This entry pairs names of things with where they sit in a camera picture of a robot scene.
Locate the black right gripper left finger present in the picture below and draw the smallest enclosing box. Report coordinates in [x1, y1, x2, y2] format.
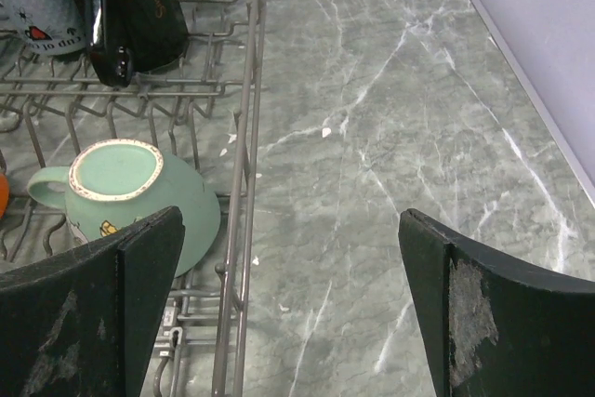
[1, 206, 185, 396]

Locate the light blue printed mug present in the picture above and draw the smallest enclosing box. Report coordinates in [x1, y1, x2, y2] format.
[1, 0, 86, 57]

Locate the grey wire dish rack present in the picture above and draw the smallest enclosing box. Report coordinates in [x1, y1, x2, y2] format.
[1, 0, 267, 396]

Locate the black glossy mug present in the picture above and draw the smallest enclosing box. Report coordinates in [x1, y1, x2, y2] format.
[74, 0, 189, 87]

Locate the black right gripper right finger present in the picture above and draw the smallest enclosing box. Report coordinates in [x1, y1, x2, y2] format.
[398, 208, 594, 396]

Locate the orange mug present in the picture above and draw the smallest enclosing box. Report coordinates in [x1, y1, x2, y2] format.
[0, 172, 10, 218]

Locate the mint green ceramic mug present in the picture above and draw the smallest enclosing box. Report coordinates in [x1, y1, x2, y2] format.
[27, 139, 221, 275]

